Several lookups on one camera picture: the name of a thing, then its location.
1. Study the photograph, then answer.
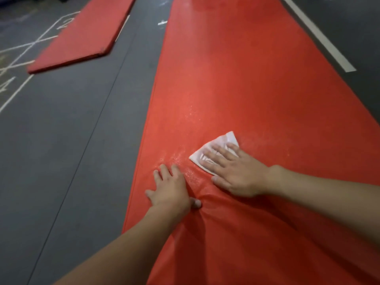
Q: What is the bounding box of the person's right hand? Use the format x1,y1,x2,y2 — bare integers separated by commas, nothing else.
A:
199,142,282,198

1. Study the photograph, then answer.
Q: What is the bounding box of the person's left hand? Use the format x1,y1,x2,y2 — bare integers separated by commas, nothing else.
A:
144,163,202,220

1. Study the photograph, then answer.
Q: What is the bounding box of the white wet wipe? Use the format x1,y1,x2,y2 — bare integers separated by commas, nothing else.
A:
188,131,240,177

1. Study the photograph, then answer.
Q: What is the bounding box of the red mat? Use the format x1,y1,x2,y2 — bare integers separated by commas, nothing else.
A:
122,0,380,285
27,0,138,74

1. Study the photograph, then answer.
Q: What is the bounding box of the person's right forearm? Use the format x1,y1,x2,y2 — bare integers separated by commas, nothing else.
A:
268,165,380,250

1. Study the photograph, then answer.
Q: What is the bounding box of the person's left forearm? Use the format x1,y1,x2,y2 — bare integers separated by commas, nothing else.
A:
53,204,179,285

